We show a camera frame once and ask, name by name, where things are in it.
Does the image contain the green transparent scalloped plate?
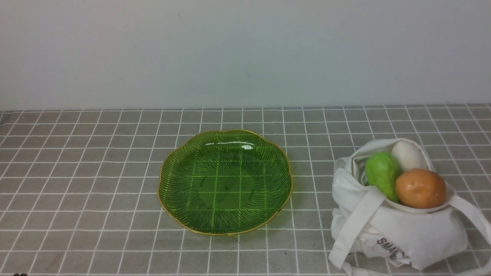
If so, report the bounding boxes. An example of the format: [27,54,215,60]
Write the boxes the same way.
[157,129,293,236]

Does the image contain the green vegetable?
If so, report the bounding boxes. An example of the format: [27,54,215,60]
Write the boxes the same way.
[365,151,402,203]

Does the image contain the white egg-shaped vegetable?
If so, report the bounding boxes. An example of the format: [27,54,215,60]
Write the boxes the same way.
[391,140,428,172]

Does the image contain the grey grid-pattern tablecloth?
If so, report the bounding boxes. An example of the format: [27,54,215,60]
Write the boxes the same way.
[0,103,491,276]

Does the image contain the orange-brown potato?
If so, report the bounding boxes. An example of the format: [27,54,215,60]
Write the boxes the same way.
[395,168,447,209]

